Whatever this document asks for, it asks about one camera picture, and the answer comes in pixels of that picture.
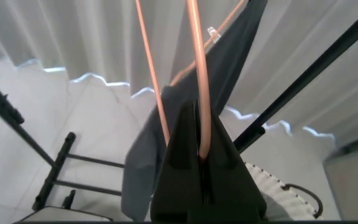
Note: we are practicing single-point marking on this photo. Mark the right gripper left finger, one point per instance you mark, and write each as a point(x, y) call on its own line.
point(179, 180)

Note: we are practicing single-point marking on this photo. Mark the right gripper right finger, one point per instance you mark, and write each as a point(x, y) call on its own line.
point(232, 183)

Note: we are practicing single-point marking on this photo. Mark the dark grey t-shirt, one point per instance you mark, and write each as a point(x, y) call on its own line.
point(228, 68)

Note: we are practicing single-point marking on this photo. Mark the white laundry basket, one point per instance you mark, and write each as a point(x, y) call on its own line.
point(278, 196)

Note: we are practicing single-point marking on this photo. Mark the black clothes rack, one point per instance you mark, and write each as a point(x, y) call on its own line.
point(306, 74)

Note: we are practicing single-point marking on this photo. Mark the white curtain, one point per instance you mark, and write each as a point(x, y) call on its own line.
point(89, 37)

